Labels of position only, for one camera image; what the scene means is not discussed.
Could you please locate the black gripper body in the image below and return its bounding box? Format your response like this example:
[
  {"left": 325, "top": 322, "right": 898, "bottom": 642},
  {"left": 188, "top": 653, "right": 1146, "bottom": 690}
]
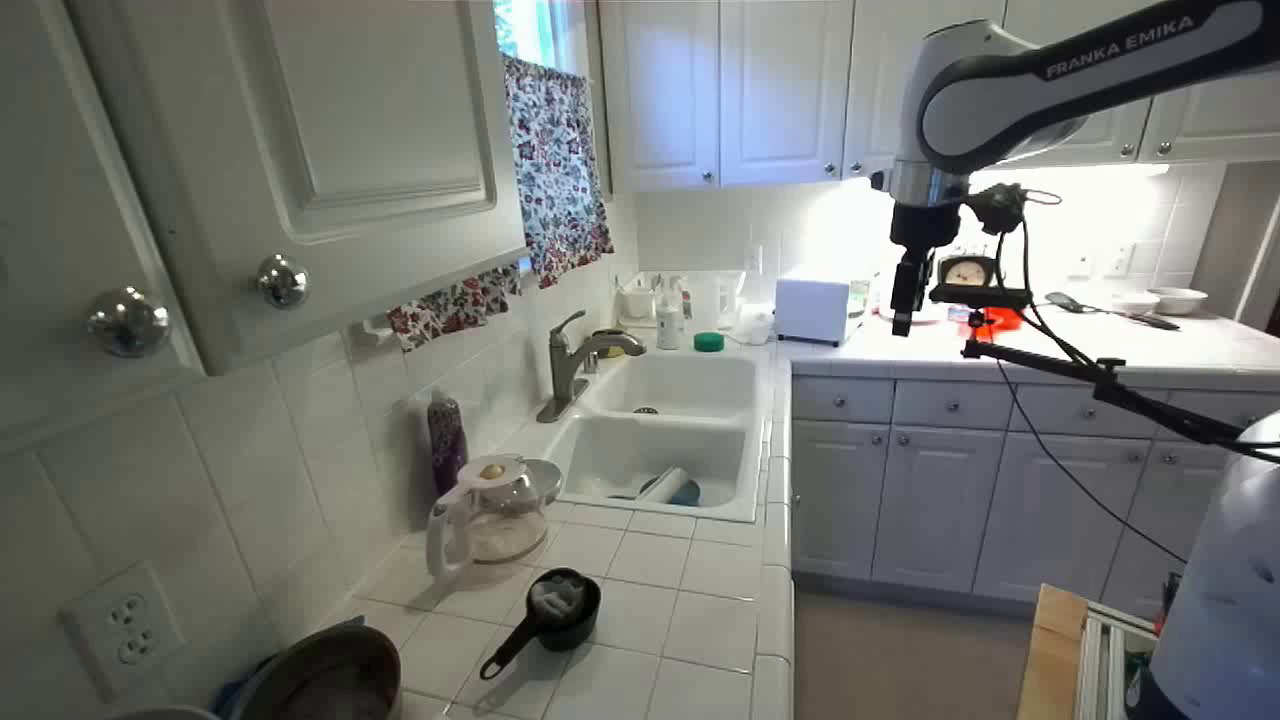
[{"left": 890, "top": 198, "right": 970, "bottom": 298}]

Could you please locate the glass coffee carafe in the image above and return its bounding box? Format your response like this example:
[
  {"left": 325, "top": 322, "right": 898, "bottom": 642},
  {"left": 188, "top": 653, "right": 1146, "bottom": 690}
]
[{"left": 423, "top": 453, "right": 553, "bottom": 583}]

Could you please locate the white box appliance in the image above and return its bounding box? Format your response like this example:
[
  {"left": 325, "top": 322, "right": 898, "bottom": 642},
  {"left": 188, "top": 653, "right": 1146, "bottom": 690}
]
[{"left": 773, "top": 275, "right": 858, "bottom": 348}]

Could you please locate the white plate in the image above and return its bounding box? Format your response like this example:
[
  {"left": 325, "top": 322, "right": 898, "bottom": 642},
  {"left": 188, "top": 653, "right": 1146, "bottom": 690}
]
[{"left": 1064, "top": 279, "right": 1165, "bottom": 322}]

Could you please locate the white lower cabinet unit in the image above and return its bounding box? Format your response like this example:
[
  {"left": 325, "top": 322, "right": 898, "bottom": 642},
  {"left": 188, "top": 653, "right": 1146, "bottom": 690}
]
[{"left": 790, "top": 374, "right": 1244, "bottom": 623}]

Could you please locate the white raised-panel cabinet door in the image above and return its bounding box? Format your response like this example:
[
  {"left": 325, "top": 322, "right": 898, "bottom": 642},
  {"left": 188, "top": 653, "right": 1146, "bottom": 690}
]
[
  {"left": 598, "top": 0, "right": 725, "bottom": 193},
  {"left": 716, "top": 0, "right": 859, "bottom": 188}
]

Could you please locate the white soap bottle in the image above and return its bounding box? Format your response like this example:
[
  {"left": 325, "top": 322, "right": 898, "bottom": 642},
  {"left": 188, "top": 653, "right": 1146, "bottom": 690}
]
[{"left": 652, "top": 292, "right": 689, "bottom": 358}]

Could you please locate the white double sink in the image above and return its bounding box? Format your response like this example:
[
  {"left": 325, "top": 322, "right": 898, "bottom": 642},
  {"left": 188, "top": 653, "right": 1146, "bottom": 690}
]
[{"left": 541, "top": 348, "right": 770, "bottom": 529}]

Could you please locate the white bowl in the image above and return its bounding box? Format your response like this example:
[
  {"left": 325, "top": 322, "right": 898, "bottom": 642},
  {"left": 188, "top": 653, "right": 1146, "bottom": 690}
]
[{"left": 1153, "top": 286, "right": 1212, "bottom": 322}]

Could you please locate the white cup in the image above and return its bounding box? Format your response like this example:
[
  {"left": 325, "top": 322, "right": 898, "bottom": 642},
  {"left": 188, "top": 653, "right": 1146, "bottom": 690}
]
[{"left": 636, "top": 466, "right": 689, "bottom": 506}]

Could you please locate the grey metal faucet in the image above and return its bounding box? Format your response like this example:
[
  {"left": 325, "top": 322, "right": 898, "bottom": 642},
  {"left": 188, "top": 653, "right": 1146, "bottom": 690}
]
[{"left": 537, "top": 310, "right": 650, "bottom": 428}]

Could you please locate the wooden table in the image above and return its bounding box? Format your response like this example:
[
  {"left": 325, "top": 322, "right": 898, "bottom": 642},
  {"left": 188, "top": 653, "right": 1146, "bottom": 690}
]
[{"left": 1017, "top": 579, "right": 1097, "bottom": 720}]

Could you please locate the floral curtain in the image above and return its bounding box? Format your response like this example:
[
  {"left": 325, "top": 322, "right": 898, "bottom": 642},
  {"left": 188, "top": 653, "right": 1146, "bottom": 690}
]
[{"left": 357, "top": 58, "right": 618, "bottom": 358}]

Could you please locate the grey round metal lid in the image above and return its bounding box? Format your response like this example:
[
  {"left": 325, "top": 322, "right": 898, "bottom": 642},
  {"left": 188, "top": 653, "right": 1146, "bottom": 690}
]
[{"left": 522, "top": 455, "right": 568, "bottom": 506}]

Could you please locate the window pane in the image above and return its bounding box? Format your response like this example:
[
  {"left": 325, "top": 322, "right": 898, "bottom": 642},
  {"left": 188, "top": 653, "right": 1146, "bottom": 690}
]
[{"left": 494, "top": 0, "right": 593, "bottom": 82}]

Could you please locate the purple soap bottle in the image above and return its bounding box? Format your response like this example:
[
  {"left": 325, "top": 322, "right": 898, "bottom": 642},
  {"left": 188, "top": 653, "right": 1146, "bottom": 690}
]
[{"left": 419, "top": 387, "right": 474, "bottom": 501}]

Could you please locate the white upper cabinet door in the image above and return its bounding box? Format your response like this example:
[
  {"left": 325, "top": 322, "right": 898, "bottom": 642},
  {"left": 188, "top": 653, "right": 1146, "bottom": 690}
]
[
  {"left": 0, "top": 0, "right": 209, "bottom": 436},
  {"left": 64, "top": 0, "right": 533, "bottom": 379}
]

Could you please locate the round metal cabinet knob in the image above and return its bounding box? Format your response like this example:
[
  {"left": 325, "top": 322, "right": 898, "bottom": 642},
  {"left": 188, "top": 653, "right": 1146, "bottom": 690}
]
[
  {"left": 84, "top": 286, "right": 175, "bottom": 359},
  {"left": 254, "top": 251, "right": 314, "bottom": 311}
]

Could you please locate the grey metal frying pan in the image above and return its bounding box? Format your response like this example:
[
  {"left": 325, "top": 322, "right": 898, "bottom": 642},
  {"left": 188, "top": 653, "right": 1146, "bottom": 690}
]
[{"left": 226, "top": 611, "right": 406, "bottom": 720}]

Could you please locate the black camera with orange clamp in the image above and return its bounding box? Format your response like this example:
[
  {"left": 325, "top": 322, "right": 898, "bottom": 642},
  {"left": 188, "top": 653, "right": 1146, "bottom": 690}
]
[{"left": 930, "top": 251, "right": 1042, "bottom": 351}]

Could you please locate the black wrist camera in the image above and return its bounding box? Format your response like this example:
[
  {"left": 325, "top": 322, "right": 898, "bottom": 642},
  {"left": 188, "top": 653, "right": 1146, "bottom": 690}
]
[{"left": 966, "top": 179, "right": 1064, "bottom": 240}]

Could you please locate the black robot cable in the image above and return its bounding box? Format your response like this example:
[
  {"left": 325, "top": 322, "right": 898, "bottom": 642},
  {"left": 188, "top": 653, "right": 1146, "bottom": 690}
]
[{"left": 992, "top": 184, "right": 1116, "bottom": 375}]

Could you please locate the thin black camera cable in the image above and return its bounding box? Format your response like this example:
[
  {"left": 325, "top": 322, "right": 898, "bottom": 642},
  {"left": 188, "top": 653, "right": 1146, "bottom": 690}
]
[{"left": 992, "top": 358, "right": 1192, "bottom": 577}]

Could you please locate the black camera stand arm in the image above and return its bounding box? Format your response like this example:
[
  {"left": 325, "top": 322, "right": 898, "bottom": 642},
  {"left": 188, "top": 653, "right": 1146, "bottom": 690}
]
[{"left": 961, "top": 337, "right": 1280, "bottom": 469}]

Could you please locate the aluminium profile frame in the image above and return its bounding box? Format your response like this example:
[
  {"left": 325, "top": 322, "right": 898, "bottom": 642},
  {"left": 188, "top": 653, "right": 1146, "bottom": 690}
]
[{"left": 1076, "top": 602, "right": 1161, "bottom": 720}]

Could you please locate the white wall outlet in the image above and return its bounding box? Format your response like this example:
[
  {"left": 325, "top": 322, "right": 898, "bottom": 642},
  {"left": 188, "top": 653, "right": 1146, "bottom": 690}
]
[{"left": 59, "top": 565, "right": 188, "bottom": 700}]

